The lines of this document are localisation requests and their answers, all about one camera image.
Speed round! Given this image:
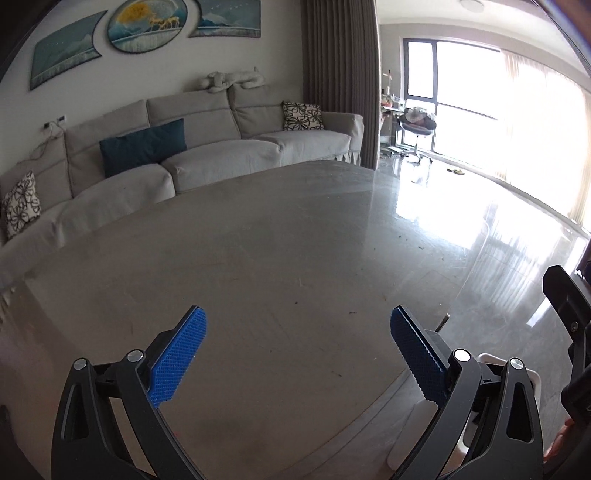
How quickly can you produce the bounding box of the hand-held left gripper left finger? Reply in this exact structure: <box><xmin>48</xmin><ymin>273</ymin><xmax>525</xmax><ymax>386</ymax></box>
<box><xmin>52</xmin><ymin>305</ymin><xmax>207</xmax><ymax>480</ymax></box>

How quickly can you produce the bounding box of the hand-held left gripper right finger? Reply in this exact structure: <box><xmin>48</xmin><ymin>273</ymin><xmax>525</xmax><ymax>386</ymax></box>
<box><xmin>392</xmin><ymin>305</ymin><xmax>543</xmax><ymax>480</ymax></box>

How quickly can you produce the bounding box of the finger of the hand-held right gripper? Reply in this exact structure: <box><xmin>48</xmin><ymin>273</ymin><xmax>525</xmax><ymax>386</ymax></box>
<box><xmin>541</xmin><ymin>265</ymin><xmax>591</xmax><ymax>344</ymax></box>

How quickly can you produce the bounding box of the person's right hand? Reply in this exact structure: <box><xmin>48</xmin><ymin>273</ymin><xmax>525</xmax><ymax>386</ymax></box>
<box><xmin>544</xmin><ymin>415</ymin><xmax>575</xmax><ymax>463</ymax></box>

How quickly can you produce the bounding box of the sheer white curtain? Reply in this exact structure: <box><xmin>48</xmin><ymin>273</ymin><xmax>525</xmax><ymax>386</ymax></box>
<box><xmin>496</xmin><ymin>48</ymin><xmax>591</xmax><ymax>227</ymax></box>

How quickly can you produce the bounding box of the grey fabric sofa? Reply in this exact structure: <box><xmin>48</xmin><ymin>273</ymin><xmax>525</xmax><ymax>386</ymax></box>
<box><xmin>0</xmin><ymin>83</ymin><xmax>365</xmax><ymax>296</ymax></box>

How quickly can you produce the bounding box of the teal cushion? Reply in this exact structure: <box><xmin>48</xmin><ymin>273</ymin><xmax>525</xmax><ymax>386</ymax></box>
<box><xmin>99</xmin><ymin>118</ymin><xmax>188</xmax><ymax>178</ymax></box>

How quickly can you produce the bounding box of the black white floral cushion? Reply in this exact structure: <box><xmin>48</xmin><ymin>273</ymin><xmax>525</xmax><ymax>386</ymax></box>
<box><xmin>281</xmin><ymin>100</ymin><xmax>324</xmax><ymax>132</ymax></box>
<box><xmin>0</xmin><ymin>171</ymin><xmax>42</xmax><ymax>241</ymax></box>

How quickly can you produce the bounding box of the grey office chair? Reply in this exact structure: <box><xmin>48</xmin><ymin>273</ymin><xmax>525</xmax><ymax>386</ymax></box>
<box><xmin>399</xmin><ymin>107</ymin><xmax>437</xmax><ymax>162</ymax></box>

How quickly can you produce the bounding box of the large window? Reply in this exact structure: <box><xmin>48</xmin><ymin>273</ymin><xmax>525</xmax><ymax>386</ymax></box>
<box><xmin>402</xmin><ymin>39</ymin><xmax>591</xmax><ymax>232</ymax></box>

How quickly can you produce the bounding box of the white desk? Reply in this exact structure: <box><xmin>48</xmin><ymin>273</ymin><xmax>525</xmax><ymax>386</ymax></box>
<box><xmin>379</xmin><ymin>97</ymin><xmax>408</xmax><ymax>158</ymax></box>

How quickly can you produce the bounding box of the grey plush toy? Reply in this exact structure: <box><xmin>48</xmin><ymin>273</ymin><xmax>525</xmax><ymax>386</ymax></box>
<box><xmin>199</xmin><ymin>67</ymin><xmax>265</xmax><ymax>95</ymax></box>

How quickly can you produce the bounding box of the grey curtain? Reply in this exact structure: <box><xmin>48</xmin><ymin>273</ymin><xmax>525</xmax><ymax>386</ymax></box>
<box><xmin>300</xmin><ymin>0</ymin><xmax>382</xmax><ymax>171</ymax></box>

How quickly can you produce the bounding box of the black cable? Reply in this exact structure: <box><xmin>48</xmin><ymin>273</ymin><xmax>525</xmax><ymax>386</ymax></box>
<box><xmin>18</xmin><ymin>127</ymin><xmax>61</xmax><ymax>162</ymax></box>

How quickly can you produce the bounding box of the curved teal wall picture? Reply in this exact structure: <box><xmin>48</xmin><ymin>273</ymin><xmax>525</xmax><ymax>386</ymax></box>
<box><xmin>188</xmin><ymin>0</ymin><xmax>263</xmax><ymax>38</ymax></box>
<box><xmin>30</xmin><ymin>10</ymin><xmax>103</xmax><ymax>92</ymax></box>

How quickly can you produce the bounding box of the round deer wall picture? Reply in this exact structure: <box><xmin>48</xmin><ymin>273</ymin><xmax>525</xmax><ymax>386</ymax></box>
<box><xmin>107</xmin><ymin>0</ymin><xmax>189</xmax><ymax>51</ymax></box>

